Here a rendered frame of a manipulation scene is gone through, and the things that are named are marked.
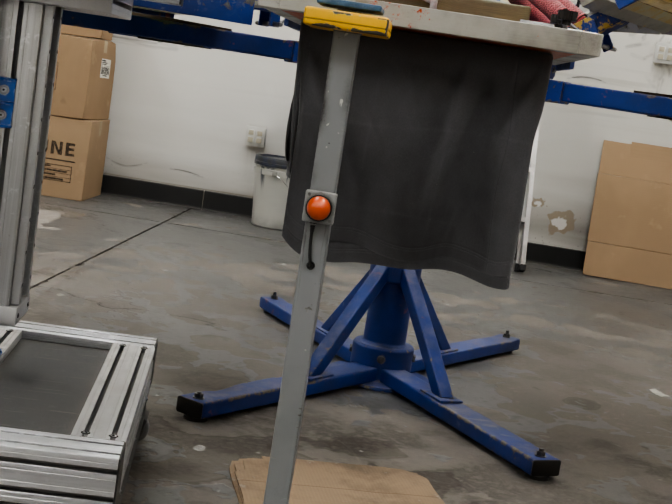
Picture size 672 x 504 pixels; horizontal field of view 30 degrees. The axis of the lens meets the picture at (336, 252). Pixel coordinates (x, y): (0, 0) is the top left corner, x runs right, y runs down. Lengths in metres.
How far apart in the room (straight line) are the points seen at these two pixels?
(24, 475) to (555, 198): 5.22
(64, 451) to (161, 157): 5.14
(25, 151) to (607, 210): 4.93
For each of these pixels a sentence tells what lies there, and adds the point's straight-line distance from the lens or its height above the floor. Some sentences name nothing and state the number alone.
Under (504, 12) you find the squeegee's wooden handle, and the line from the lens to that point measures 2.75.
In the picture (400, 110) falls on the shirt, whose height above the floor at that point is 0.81.
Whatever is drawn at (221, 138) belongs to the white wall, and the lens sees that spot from 6.98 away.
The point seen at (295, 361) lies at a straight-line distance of 2.02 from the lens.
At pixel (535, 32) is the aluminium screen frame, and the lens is 2.16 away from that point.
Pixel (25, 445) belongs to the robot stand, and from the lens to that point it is 2.01.
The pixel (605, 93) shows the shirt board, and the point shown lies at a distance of 3.33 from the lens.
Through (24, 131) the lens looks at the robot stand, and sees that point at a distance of 2.27.
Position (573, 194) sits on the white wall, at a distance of 6.94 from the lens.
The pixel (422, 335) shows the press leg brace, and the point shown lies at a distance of 3.45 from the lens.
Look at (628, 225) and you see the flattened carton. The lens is 6.88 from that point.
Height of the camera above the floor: 0.86
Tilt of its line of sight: 8 degrees down
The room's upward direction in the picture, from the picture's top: 9 degrees clockwise
